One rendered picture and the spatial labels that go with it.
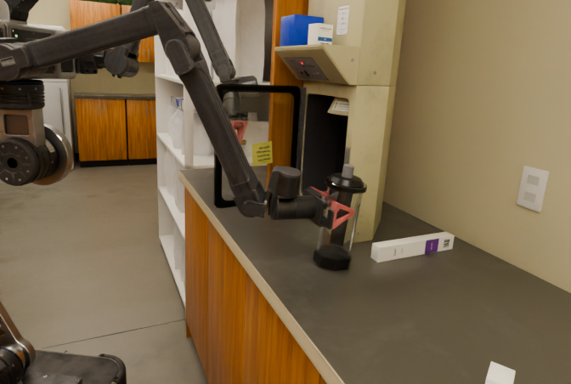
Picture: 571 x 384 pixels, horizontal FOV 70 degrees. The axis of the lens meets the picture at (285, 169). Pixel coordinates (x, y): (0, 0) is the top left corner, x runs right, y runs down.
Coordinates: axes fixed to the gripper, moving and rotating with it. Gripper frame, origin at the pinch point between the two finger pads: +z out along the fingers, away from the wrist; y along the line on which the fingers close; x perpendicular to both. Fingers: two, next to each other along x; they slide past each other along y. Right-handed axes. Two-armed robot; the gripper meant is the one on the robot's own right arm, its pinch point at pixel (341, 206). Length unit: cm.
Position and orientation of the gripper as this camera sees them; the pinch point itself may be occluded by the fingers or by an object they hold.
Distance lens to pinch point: 107.0
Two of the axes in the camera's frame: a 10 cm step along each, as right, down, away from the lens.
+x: -1.3, 9.6, 2.3
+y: -4.2, -2.7, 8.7
